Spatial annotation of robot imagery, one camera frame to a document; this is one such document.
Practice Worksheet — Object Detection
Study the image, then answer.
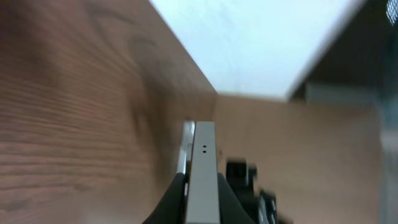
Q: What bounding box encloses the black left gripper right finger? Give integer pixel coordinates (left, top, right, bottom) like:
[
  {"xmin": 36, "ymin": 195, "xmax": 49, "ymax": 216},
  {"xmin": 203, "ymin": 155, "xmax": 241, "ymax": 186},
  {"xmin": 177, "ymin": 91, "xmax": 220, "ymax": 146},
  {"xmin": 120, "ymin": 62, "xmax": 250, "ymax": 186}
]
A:
[{"xmin": 217, "ymin": 173, "xmax": 254, "ymax": 224}]

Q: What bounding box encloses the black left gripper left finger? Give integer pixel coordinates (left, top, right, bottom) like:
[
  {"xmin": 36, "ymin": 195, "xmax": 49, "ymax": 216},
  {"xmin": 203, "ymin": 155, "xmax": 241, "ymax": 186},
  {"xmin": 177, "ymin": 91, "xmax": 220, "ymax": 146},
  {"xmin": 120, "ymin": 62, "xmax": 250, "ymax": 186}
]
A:
[{"xmin": 142, "ymin": 172, "xmax": 186, "ymax": 224}]

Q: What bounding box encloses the Galaxy S25 Ultra smartphone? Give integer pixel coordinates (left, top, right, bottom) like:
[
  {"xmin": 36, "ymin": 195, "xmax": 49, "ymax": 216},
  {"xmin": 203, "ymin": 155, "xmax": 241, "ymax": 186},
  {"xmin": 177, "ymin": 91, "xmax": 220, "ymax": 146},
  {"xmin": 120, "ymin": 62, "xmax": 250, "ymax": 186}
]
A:
[{"xmin": 177, "ymin": 121, "xmax": 221, "ymax": 224}]

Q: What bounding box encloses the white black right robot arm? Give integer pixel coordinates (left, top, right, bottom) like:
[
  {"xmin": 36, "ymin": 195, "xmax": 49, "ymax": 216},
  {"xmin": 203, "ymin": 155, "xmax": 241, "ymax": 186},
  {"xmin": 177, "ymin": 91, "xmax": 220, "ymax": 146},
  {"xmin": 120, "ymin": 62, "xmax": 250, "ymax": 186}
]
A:
[{"xmin": 225, "ymin": 159, "xmax": 294, "ymax": 224}]

